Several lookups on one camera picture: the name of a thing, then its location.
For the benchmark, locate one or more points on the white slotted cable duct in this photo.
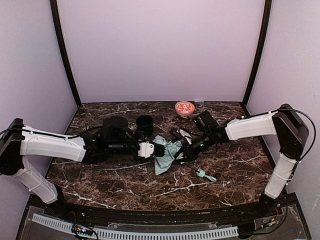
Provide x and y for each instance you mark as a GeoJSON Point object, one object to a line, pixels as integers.
{"type": "Point", "coordinates": [121, 231]}

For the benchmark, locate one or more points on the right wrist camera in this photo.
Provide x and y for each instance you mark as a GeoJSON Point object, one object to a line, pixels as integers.
{"type": "Point", "coordinates": [181, 134]}

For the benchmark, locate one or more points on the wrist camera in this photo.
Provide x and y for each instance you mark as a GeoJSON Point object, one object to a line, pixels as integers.
{"type": "Point", "coordinates": [150, 149]}
{"type": "Point", "coordinates": [181, 134]}

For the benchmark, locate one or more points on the dark green mug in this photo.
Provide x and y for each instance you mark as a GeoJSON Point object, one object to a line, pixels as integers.
{"type": "Point", "coordinates": [145, 124]}

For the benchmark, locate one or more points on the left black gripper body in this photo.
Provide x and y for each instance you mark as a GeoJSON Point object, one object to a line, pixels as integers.
{"type": "Point", "coordinates": [136, 149]}

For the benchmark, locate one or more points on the black corner post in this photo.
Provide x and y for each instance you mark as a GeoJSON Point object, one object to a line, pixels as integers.
{"type": "Point", "coordinates": [63, 51]}
{"type": "Point", "coordinates": [258, 52]}

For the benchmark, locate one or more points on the red patterned white bowl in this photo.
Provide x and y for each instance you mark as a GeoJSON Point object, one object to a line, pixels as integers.
{"type": "Point", "coordinates": [184, 108]}

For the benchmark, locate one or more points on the black corner post right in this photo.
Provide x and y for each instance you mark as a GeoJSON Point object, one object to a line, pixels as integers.
{"type": "Point", "coordinates": [258, 52]}

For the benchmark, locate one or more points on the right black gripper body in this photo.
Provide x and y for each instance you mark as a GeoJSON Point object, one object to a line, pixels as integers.
{"type": "Point", "coordinates": [186, 150]}

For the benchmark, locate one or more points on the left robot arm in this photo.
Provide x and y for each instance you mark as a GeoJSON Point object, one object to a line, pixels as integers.
{"type": "Point", "coordinates": [112, 137]}

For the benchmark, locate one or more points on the mint green folding umbrella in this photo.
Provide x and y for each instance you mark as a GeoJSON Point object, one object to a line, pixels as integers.
{"type": "Point", "coordinates": [163, 163]}

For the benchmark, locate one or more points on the black corner post left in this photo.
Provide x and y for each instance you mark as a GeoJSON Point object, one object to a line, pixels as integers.
{"type": "Point", "coordinates": [63, 51]}

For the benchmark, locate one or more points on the black front rail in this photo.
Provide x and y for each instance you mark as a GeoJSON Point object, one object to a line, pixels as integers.
{"type": "Point", "coordinates": [97, 216]}

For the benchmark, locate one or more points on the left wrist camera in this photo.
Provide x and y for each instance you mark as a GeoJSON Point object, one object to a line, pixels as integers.
{"type": "Point", "coordinates": [150, 149]}

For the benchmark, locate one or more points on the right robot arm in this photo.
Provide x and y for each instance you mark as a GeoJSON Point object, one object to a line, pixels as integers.
{"type": "Point", "coordinates": [284, 122]}

